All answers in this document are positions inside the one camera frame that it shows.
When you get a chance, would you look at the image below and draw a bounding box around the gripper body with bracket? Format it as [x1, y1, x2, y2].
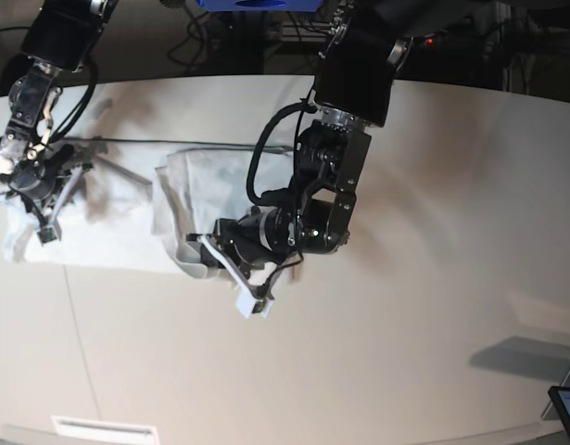
[186, 206, 303, 299]
[0, 144, 94, 232]

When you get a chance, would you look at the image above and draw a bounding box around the white T-shirt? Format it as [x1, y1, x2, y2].
[3, 142, 253, 279]

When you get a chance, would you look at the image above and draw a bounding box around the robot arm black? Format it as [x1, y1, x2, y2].
[0, 1, 117, 243]
[197, 1, 468, 313]

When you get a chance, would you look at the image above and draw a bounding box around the white label strip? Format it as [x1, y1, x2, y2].
[52, 415, 160, 444]

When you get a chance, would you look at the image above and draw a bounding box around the blue box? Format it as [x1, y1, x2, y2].
[196, 0, 322, 12]

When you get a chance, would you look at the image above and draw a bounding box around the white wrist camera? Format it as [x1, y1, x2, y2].
[37, 225, 62, 245]
[235, 292, 274, 319]

